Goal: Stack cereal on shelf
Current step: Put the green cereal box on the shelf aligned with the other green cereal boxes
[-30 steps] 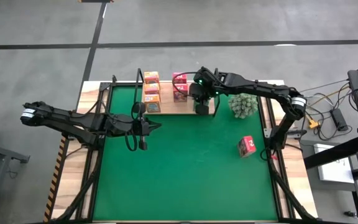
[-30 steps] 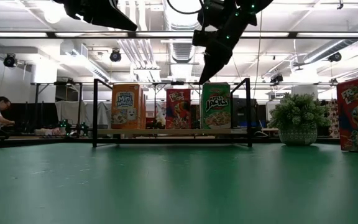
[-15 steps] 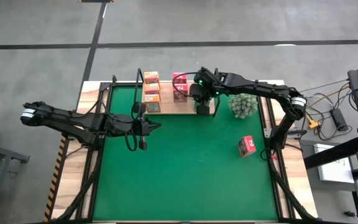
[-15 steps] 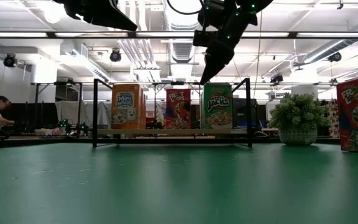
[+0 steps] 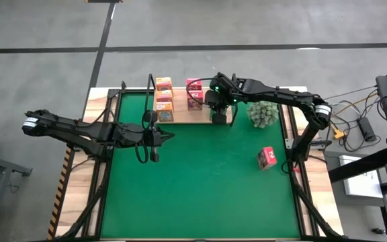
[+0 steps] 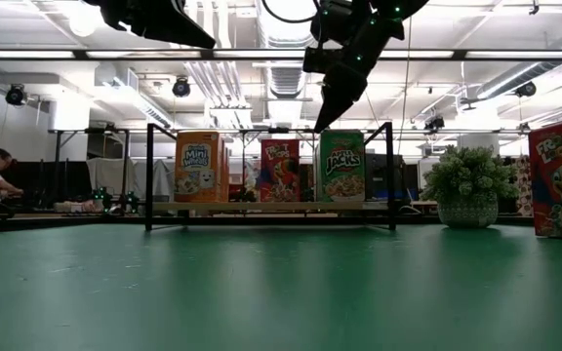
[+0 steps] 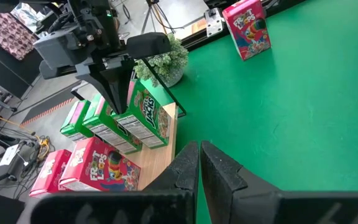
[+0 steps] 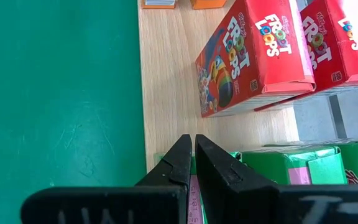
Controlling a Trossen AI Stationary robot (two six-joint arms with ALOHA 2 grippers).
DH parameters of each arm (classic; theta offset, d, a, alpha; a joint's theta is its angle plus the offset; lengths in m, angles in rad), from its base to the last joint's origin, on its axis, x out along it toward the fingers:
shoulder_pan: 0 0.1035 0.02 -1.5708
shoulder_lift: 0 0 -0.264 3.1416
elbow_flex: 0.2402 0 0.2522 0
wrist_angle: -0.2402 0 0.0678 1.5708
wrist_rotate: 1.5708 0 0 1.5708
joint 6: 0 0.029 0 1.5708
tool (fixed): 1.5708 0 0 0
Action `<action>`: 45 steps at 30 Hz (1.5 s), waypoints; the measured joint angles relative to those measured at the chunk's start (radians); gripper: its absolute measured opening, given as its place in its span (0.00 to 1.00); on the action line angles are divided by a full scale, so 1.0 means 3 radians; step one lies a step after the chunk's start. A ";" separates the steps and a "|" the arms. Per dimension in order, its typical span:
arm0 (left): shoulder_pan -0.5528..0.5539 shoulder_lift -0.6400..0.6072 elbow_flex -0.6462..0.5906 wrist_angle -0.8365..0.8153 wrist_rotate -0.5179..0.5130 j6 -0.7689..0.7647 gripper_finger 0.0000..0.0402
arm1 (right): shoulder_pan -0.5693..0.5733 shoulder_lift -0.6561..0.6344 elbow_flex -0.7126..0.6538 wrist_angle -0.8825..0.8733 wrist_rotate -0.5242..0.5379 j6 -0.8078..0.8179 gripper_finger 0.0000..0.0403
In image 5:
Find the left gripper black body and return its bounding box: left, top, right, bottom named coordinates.
left=142, top=110, right=163, bottom=163

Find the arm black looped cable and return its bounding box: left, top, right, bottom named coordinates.
left=185, top=77, right=216, bottom=108
left=134, top=109, right=159, bottom=165

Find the black metal table frame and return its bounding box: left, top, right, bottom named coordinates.
left=47, top=79, right=345, bottom=242

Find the black diagonal metal bar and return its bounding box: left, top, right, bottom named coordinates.
left=327, top=145, right=387, bottom=184

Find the small potted green plant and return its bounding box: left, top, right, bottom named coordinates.
left=246, top=99, right=280, bottom=129

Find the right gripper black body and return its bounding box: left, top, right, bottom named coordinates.
left=206, top=89, right=230, bottom=125

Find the red Froot Loops cereal box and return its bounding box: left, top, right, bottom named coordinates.
left=185, top=78, right=204, bottom=91
left=256, top=146, right=278, bottom=171
left=186, top=89, right=204, bottom=112

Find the wooden shelf board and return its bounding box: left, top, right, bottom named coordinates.
left=152, top=87, right=233, bottom=124

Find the right arm black looped cable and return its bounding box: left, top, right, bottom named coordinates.
left=185, top=77, right=216, bottom=108

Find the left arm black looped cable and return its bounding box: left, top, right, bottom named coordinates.
left=134, top=109, right=159, bottom=165

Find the long grey floor cable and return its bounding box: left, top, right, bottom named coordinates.
left=324, top=85, right=378, bottom=102

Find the orange Mini Wheats cereal box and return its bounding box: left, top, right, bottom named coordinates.
left=155, top=101, right=175, bottom=123
left=155, top=77, right=173, bottom=91
left=155, top=89, right=174, bottom=104

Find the black metal shelf bracket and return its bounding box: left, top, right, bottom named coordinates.
left=229, top=100, right=240, bottom=127
left=144, top=73, right=157, bottom=128

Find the black power strip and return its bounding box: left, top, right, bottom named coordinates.
left=357, top=116, right=378, bottom=143

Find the orange black striped strip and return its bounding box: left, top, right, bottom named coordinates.
left=47, top=147, right=72, bottom=240

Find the white paper sheet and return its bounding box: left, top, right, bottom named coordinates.
left=339, top=155, right=385, bottom=199

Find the green table mat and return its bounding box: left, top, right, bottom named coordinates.
left=99, top=92, right=302, bottom=240

